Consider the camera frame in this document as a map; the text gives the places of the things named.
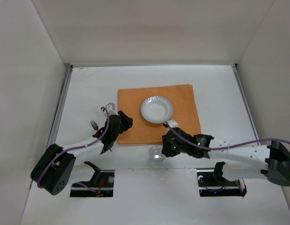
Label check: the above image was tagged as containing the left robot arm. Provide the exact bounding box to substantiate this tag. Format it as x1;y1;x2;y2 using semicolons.
30;107;133;195

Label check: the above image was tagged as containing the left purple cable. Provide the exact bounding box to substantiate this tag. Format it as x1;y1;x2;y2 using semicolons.
37;106;112;189

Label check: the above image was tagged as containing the black plastic fork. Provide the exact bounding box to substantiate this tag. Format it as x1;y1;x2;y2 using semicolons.
90;120;99;132

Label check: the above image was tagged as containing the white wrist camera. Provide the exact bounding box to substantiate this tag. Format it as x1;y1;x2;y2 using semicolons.
104;102;118;117
163;120;179;129

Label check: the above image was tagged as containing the aluminium table rail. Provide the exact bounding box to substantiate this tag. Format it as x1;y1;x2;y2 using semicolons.
232;64;259;140
40;63;73;157

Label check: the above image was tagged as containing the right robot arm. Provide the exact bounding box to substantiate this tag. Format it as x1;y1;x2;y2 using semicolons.
162;127;290;187

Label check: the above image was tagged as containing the left aluminium table rail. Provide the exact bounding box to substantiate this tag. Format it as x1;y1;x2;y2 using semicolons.
40;63;73;157

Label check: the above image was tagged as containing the right aluminium table rail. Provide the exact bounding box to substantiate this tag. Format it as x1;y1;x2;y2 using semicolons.
232;64;259;140

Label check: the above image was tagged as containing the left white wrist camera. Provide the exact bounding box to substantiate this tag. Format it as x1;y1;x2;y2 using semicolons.
104;102;118;117

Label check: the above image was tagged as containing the orange cloth placemat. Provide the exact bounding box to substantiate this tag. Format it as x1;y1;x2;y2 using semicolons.
116;84;202;146

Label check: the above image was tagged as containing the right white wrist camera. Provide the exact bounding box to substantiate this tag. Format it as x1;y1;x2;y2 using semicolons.
163;120;179;129

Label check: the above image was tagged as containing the white ridged plate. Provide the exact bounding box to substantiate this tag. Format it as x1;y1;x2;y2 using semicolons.
140;96;173;124

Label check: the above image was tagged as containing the clear plastic cup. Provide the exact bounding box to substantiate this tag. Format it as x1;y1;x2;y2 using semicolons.
149;145;165;165

